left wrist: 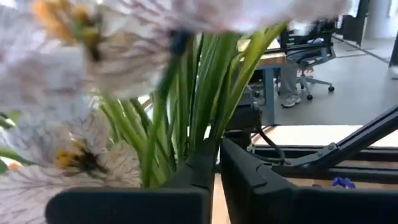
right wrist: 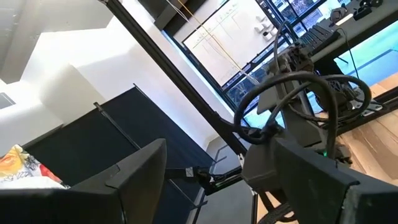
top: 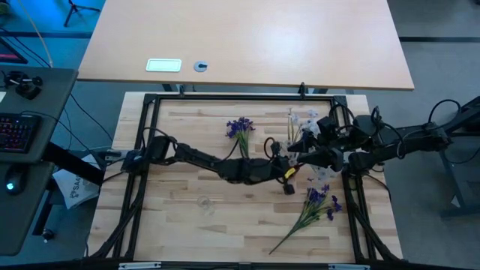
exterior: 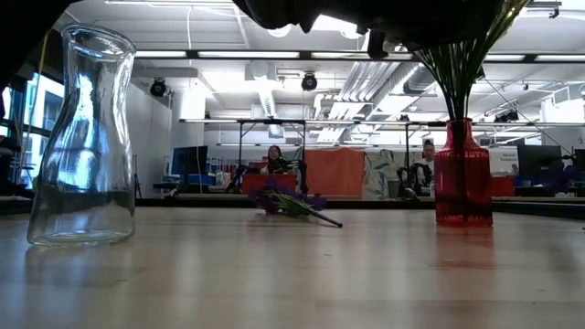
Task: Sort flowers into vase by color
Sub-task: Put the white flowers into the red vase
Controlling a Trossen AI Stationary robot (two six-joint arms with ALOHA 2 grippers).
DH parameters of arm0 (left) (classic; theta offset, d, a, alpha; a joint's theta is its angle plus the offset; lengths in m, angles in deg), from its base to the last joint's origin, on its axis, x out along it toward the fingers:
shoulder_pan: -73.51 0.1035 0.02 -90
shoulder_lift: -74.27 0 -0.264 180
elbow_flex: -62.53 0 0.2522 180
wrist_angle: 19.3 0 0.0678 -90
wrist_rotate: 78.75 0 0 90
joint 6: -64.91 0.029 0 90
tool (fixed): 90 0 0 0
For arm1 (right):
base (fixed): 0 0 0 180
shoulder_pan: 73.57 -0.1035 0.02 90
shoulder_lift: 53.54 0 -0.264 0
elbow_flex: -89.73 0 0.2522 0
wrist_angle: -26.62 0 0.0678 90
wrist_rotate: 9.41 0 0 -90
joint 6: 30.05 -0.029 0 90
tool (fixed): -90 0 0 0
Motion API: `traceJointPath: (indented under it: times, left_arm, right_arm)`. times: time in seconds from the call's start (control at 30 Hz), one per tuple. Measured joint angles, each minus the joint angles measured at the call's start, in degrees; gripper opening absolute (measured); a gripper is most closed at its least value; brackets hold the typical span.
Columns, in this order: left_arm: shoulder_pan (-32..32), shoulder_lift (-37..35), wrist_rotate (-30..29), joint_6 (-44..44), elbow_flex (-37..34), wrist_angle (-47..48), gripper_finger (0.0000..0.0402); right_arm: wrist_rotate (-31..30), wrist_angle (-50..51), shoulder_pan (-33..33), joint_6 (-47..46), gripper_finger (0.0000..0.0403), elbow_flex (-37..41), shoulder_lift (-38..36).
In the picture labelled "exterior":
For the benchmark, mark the white flower bunch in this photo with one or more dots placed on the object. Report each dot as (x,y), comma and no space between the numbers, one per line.
(457,82)

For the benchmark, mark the large purple flower bunch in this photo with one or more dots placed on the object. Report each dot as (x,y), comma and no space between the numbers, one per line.
(288,203)

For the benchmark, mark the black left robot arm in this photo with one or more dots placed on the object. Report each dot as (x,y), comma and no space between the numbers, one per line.
(18,27)

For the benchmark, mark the red ribbed glass vase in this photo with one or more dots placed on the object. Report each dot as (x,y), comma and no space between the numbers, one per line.
(464,183)

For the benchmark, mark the clear glass vase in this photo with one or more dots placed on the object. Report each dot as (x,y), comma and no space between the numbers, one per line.
(82,183)

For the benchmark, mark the person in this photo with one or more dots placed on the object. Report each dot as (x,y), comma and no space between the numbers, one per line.
(427,160)
(274,157)

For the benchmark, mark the white leaf-patterned cloth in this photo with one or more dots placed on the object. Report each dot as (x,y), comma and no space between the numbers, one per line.
(379,176)

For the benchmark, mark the plain orange cloth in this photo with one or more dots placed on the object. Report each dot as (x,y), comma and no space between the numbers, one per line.
(333,173)

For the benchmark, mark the white sign board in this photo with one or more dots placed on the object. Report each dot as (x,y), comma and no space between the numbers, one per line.
(503,160)

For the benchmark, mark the red cloth-covered box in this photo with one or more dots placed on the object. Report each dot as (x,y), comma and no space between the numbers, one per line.
(265,183)

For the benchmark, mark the black computer monitor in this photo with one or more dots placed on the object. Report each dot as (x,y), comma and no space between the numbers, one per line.
(189,160)
(539,162)

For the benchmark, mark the black ceiling camera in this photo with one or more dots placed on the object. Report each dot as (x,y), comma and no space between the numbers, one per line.
(309,82)
(158,88)

